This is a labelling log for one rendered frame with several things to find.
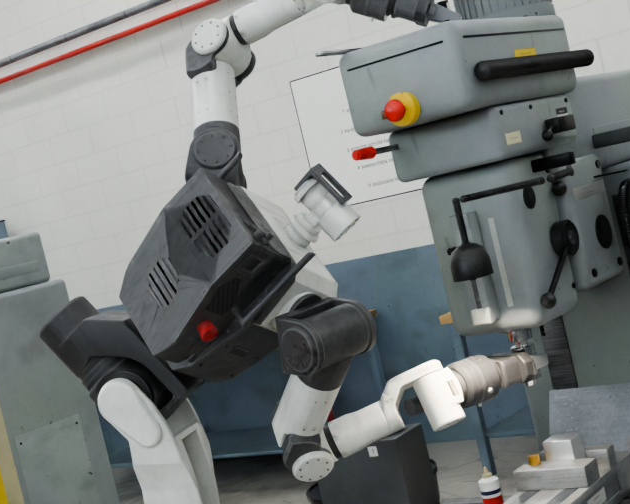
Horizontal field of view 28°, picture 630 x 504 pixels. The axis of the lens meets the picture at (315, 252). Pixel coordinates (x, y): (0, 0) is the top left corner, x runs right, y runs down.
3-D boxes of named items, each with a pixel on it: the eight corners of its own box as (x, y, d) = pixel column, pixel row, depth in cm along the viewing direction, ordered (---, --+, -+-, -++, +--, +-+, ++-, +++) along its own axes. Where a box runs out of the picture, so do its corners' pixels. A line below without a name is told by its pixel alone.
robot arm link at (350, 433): (399, 446, 232) (306, 489, 234) (383, 405, 240) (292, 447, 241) (381, 415, 225) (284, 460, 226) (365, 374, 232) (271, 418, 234)
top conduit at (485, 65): (493, 78, 217) (488, 58, 217) (472, 84, 220) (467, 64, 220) (596, 63, 253) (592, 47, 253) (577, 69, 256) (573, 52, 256)
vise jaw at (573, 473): (588, 487, 232) (584, 466, 232) (516, 491, 241) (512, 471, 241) (601, 477, 237) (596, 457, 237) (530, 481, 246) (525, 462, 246)
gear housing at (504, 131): (506, 159, 226) (493, 105, 225) (395, 185, 240) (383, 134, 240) (582, 140, 253) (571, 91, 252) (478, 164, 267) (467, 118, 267)
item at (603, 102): (562, 181, 245) (539, 81, 244) (463, 203, 258) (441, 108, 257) (699, 139, 308) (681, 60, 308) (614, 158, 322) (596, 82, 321)
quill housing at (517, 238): (545, 328, 231) (505, 159, 230) (449, 341, 244) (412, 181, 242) (586, 306, 246) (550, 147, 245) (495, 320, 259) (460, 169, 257)
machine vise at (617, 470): (571, 547, 223) (558, 487, 223) (497, 549, 232) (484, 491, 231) (640, 484, 251) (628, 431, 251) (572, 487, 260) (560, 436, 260)
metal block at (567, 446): (577, 470, 240) (570, 440, 239) (548, 472, 243) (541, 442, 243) (587, 461, 244) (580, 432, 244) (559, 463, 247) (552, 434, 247)
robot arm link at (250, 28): (297, 6, 254) (217, 46, 260) (272, -22, 246) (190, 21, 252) (306, 46, 249) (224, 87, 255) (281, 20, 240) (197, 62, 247)
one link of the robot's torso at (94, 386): (74, 395, 232) (115, 352, 229) (103, 381, 245) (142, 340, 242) (122, 446, 230) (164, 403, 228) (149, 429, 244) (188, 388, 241)
